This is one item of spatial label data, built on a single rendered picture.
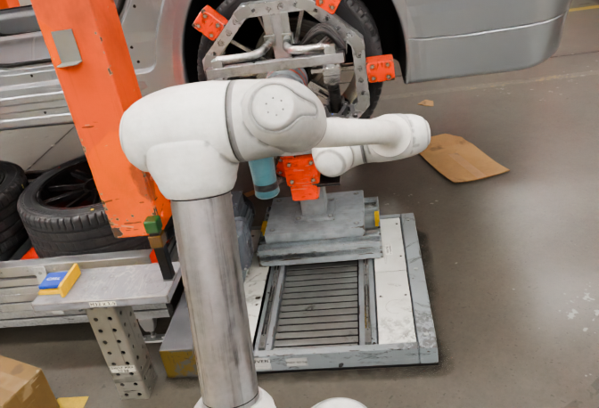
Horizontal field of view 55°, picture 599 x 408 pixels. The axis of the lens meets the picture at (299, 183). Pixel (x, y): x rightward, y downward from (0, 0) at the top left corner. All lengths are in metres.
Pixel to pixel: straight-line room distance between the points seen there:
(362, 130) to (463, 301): 1.16
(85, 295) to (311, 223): 0.93
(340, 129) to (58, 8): 0.88
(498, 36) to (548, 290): 0.93
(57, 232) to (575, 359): 1.81
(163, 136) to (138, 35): 1.35
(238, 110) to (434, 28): 1.31
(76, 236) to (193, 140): 1.41
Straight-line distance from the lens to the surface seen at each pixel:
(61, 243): 2.30
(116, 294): 1.81
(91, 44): 1.69
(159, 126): 0.90
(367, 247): 2.27
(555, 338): 2.12
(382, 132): 1.26
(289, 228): 2.31
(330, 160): 1.37
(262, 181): 1.98
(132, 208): 1.86
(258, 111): 0.82
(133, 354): 1.99
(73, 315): 2.34
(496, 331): 2.12
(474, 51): 2.12
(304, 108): 0.85
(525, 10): 2.13
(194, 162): 0.89
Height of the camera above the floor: 1.43
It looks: 27 degrees down
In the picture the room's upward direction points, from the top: 10 degrees counter-clockwise
